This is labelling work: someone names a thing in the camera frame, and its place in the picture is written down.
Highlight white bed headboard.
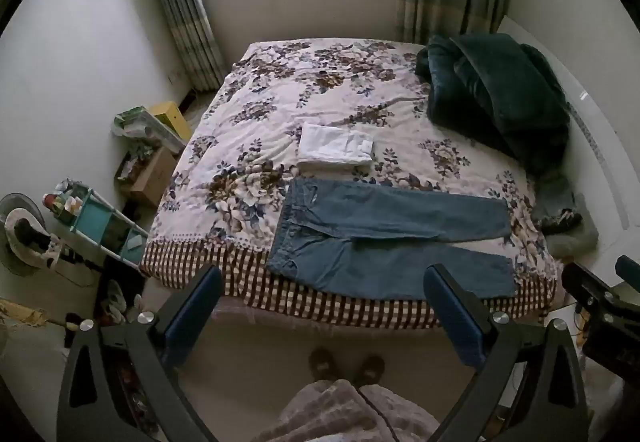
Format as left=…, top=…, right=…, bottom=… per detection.
left=495, top=14, right=640, bottom=267

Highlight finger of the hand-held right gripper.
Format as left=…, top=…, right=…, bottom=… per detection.
left=561, top=263, right=640, bottom=323
left=615, top=255, right=640, bottom=293

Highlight floral plush blanket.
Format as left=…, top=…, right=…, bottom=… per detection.
left=139, top=38, right=561, bottom=330

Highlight brown cardboard box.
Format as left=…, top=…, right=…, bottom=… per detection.
left=116, top=147, right=178, bottom=209

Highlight person's plush pajama legs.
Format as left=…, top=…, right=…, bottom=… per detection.
left=250, top=379, right=441, bottom=442

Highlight pair of shoes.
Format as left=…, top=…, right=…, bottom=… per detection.
left=100, top=279, right=145, bottom=323

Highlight white folded pants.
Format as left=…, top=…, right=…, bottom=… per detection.
left=296, top=123, right=376, bottom=169

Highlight straw broom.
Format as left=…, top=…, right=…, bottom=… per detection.
left=0, top=299, right=81, bottom=333

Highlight yellow box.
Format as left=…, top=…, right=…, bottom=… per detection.
left=152, top=102, right=193, bottom=143

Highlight standing electric fan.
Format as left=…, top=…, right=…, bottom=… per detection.
left=0, top=193, right=66, bottom=279

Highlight person's slipper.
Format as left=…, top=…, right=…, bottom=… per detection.
left=308, top=348, right=340, bottom=382
left=354, top=354, right=386, bottom=388

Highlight dark patterned cloth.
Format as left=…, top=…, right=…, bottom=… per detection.
left=531, top=169, right=583, bottom=233

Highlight teal storage cart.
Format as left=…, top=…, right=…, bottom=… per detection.
left=42, top=179, right=150, bottom=273

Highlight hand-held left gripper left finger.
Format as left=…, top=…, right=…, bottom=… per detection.
left=56, top=263, right=224, bottom=442

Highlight grey pillow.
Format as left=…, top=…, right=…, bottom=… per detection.
left=547, top=217, right=600, bottom=257

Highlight dark green quilt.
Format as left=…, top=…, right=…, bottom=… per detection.
left=415, top=32, right=571, bottom=173

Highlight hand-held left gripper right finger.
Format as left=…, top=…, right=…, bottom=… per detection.
left=423, top=264, right=589, bottom=442

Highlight person's right slipper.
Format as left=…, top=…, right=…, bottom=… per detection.
left=354, top=354, right=386, bottom=388

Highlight plastic bag with green items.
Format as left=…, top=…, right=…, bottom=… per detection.
left=112, top=106, right=186, bottom=155

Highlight blue jeans pants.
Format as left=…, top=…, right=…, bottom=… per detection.
left=265, top=178, right=517, bottom=301

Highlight person's left slipper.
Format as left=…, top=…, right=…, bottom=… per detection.
left=308, top=348, right=340, bottom=382

